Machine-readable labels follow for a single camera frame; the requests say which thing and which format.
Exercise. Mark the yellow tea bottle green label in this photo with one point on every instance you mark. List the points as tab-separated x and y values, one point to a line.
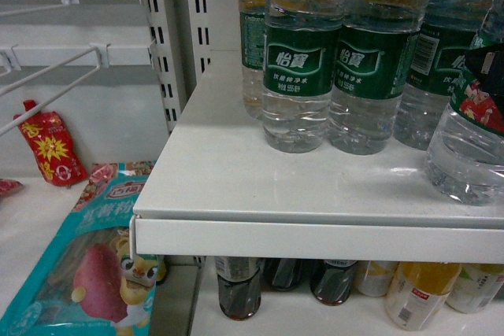
252	38

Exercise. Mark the white top shelf board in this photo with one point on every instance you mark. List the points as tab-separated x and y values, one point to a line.
218	189

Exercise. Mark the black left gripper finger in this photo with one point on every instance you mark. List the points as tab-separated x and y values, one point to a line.
486	64

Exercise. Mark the yellow juice bottle white label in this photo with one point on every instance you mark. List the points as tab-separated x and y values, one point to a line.
418	291

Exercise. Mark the dark tea bottle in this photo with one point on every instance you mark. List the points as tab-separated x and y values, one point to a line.
331	280
239	287
283	274

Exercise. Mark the white wire hook rack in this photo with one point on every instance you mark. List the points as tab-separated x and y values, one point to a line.
51	34

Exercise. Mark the white perforated shelf upright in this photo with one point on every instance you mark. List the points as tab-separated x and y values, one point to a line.
191	38

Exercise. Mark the red sauce pouch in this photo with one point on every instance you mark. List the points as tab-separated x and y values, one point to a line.
53	147

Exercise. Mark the white shelf board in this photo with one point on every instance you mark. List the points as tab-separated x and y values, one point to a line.
187	304
218	189

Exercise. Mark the white lower shelf board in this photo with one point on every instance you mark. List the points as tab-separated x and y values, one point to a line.
187	304

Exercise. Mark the teal sweet potato noodle bag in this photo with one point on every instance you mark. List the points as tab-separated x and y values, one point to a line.
87	281

